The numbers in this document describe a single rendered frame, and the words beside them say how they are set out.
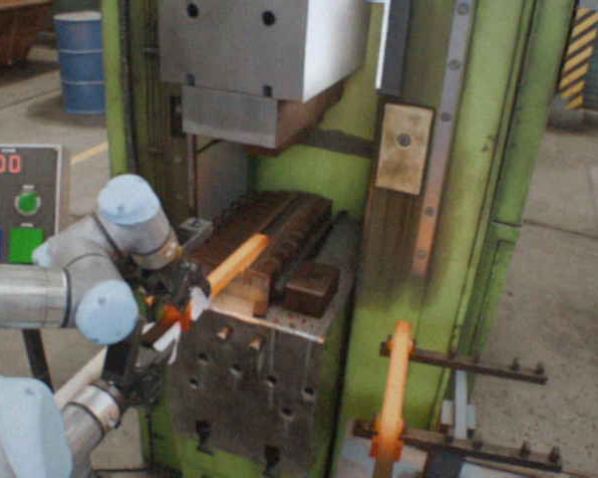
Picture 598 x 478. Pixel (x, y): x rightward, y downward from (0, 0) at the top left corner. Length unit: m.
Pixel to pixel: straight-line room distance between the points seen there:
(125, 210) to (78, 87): 5.00
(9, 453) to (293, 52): 0.77
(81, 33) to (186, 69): 4.55
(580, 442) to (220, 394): 1.56
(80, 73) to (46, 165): 4.41
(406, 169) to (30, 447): 0.86
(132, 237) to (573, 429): 2.06
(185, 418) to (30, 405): 1.03
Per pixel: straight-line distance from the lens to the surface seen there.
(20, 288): 0.70
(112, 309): 0.70
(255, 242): 1.29
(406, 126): 1.13
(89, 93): 5.78
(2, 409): 0.53
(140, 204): 0.81
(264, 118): 1.08
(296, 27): 1.02
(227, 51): 1.08
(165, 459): 2.09
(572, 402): 2.67
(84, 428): 0.86
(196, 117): 1.15
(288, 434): 1.39
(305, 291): 1.20
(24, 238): 1.35
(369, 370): 1.45
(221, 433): 1.49
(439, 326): 1.34
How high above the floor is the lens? 1.64
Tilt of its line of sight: 29 degrees down
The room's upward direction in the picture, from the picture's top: 4 degrees clockwise
